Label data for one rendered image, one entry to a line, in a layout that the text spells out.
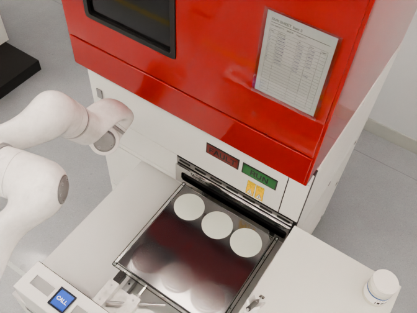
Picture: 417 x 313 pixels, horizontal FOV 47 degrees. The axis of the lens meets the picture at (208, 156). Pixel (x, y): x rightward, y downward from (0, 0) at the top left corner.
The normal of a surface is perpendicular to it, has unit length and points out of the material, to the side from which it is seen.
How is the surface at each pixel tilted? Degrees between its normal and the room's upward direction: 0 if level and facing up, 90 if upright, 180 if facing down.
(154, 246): 0
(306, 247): 0
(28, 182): 24
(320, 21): 90
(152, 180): 0
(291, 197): 90
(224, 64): 90
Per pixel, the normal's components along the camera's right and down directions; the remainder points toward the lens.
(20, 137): 0.25, 0.79
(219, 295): 0.04, -0.61
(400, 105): -0.55, 0.64
